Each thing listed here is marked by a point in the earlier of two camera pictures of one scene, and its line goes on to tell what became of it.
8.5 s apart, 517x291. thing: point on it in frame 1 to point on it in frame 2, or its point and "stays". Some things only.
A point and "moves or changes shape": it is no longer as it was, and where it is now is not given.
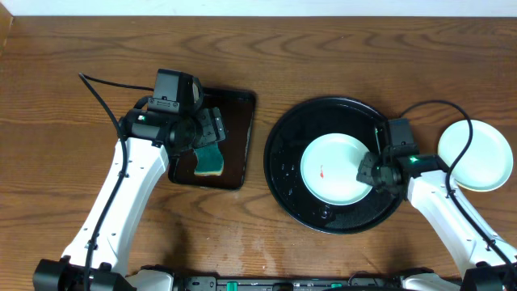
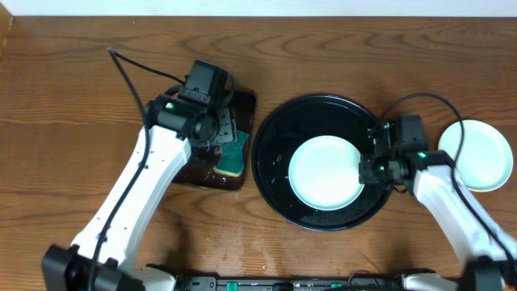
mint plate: x=329 y=167 moves or changes shape
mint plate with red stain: x=487 y=163 stays
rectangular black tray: x=237 y=108 stays
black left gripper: x=211 y=128 to x=226 y=132
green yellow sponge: x=209 y=160 to x=230 y=161
